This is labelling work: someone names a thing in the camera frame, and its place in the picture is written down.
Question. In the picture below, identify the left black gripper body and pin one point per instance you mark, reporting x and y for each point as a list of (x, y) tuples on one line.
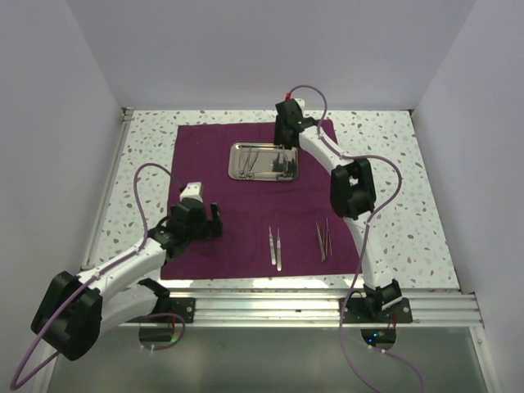
[(205, 228)]

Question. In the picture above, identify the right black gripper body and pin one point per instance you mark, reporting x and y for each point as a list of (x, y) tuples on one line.
[(279, 137)]

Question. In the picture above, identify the steel scissors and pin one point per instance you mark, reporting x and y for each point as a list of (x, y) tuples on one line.
[(246, 166)]

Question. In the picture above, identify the steel scalpel handle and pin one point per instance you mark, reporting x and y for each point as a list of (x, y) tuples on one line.
[(272, 248), (279, 252)]

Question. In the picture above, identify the steel tweezers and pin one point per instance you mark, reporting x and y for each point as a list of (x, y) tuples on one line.
[(321, 241)]

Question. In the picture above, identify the thin steel probe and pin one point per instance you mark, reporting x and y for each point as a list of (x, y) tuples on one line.
[(327, 239)]

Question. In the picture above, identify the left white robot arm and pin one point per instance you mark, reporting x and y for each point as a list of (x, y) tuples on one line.
[(77, 309)]

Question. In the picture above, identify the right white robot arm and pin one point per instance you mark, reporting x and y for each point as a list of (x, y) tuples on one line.
[(352, 197)]

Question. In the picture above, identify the steel instrument tray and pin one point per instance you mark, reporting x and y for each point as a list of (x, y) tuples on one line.
[(274, 164)]

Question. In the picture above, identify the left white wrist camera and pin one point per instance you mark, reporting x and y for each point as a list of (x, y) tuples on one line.
[(192, 190)]

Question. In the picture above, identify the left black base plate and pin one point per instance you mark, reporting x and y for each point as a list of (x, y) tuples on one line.
[(185, 307)]

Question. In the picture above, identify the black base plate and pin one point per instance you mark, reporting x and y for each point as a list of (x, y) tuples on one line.
[(357, 312), (185, 307)]

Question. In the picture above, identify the aluminium front rail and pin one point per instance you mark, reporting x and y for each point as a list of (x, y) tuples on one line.
[(304, 309)]

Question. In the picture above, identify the aluminium rail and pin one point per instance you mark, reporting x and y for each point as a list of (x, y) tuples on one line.
[(87, 260), (304, 309)]

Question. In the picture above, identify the aluminium left side rail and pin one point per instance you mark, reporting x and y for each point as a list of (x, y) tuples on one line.
[(87, 260)]

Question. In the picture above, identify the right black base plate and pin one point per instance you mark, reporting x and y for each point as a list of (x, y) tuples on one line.
[(357, 312)]

